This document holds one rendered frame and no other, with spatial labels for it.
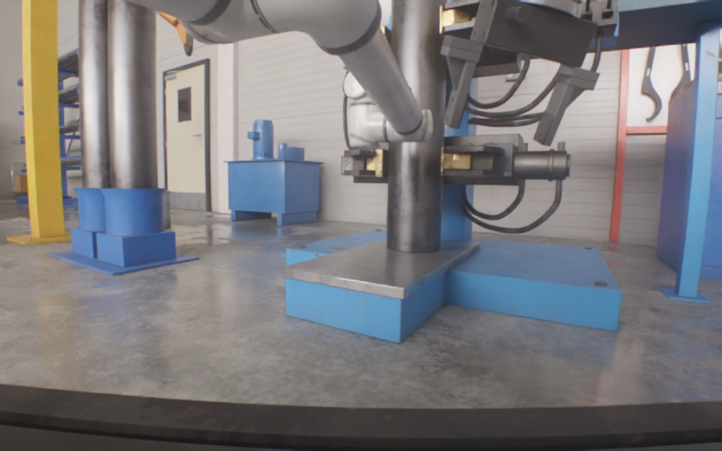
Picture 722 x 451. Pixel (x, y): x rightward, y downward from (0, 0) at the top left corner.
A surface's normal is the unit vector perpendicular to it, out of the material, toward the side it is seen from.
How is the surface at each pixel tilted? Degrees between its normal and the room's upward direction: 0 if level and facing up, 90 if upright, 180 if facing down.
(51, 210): 90
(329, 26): 156
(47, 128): 90
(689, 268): 90
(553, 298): 90
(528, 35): 114
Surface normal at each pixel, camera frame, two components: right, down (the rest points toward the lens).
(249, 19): -0.15, 0.91
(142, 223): 0.75, 0.08
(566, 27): 0.08, 0.50
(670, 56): -0.51, 0.09
